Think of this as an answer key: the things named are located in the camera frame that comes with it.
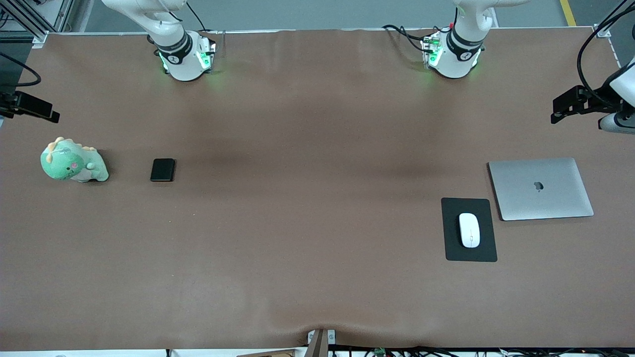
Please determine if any black phone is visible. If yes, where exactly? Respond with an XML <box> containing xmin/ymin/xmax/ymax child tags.
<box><xmin>150</xmin><ymin>158</ymin><xmax>176</xmax><ymax>182</ymax></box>

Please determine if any white computer mouse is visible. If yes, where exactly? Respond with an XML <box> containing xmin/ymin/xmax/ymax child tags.
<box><xmin>458</xmin><ymin>213</ymin><xmax>481</xmax><ymax>249</ymax></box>

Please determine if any black mouse pad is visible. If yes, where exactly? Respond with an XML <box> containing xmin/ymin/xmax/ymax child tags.
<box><xmin>441</xmin><ymin>197</ymin><xmax>498</xmax><ymax>263</ymax></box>

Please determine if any green dinosaur plush toy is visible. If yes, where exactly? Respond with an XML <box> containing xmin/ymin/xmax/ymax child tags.
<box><xmin>40</xmin><ymin>137</ymin><xmax>110</xmax><ymax>183</ymax></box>

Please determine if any silver closed laptop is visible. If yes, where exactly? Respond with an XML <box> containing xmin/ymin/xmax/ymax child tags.
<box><xmin>487</xmin><ymin>157</ymin><xmax>595</xmax><ymax>222</ymax></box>

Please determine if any brown table cover mat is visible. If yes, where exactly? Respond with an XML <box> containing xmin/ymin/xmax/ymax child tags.
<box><xmin>0</xmin><ymin>27</ymin><xmax>635</xmax><ymax>351</ymax></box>

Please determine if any aluminium frame post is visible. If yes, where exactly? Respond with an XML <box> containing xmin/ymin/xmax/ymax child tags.
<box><xmin>594</xmin><ymin>0</ymin><xmax>635</xmax><ymax>38</ymax></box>
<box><xmin>0</xmin><ymin>0</ymin><xmax>75</xmax><ymax>49</ymax></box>

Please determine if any black right base cable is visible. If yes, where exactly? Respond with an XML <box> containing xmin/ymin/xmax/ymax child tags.
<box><xmin>186</xmin><ymin>0</ymin><xmax>215</xmax><ymax>35</ymax></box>

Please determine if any black base cable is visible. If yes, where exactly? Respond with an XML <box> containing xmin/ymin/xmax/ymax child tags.
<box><xmin>186</xmin><ymin>0</ymin><xmax>215</xmax><ymax>35</ymax></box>
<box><xmin>382</xmin><ymin>24</ymin><xmax>428</xmax><ymax>53</ymax></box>

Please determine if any black left base cable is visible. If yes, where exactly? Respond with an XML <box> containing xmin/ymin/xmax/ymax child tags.
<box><xmin>382</xmin><ymin>24</ymin><xmax>428</xmax><ymax>53</ymax></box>

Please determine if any metal table edge bracket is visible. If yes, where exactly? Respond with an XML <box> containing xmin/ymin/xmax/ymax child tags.
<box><xmin>307</xmin><ymin>329</ymin><xmax>336</xmax><ymax>357</ymax></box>

